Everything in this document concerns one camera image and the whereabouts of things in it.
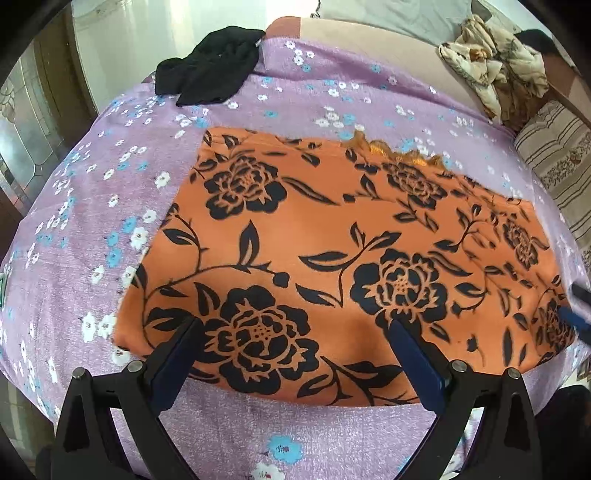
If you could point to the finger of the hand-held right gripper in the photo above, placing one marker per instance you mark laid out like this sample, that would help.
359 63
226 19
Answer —
577 319
582 294

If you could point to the small black cloth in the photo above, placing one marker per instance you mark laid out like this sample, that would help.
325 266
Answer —
538 40

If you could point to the wooden door with leaded glass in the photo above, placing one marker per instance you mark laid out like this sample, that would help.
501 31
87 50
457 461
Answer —
41 115

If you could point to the purple floral bedsheet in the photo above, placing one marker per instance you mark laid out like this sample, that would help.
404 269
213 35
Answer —
115 152

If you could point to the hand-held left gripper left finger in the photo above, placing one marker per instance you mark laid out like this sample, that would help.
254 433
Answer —
173 364

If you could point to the cream floral crumpled cloth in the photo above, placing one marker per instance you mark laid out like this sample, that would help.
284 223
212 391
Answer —
494 64

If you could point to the grey pillow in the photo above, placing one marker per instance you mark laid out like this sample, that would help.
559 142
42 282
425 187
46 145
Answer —
392 16

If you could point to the brown pink cushion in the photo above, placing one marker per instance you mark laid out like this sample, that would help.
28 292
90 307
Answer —
565 83

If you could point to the orange black floral top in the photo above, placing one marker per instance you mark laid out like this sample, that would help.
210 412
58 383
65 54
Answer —
323 240

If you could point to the black crumpled cloth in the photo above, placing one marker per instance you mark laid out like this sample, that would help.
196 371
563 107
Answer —
207 69

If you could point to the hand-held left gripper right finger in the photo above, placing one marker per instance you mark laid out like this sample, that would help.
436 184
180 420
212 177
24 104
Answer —
420 364

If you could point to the striped floral pillow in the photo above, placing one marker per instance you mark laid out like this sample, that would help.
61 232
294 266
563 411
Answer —
561 161

